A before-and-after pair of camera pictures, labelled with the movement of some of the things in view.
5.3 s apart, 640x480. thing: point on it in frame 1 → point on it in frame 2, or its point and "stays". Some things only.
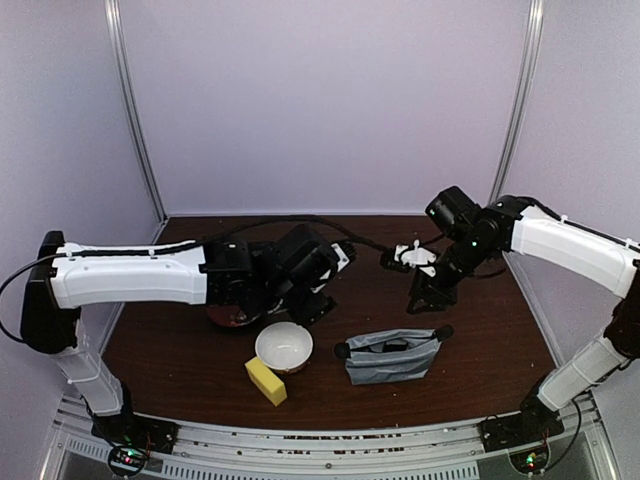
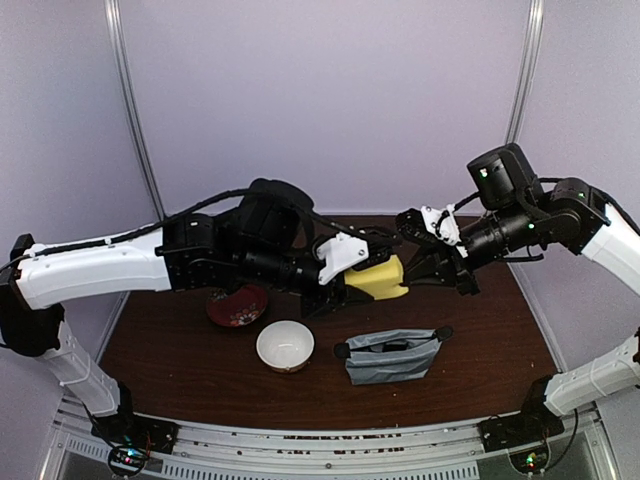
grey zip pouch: x=391 y=354 stays
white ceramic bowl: x=284 y=347 stays
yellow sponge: x=266 y=381 → x=381 y=281
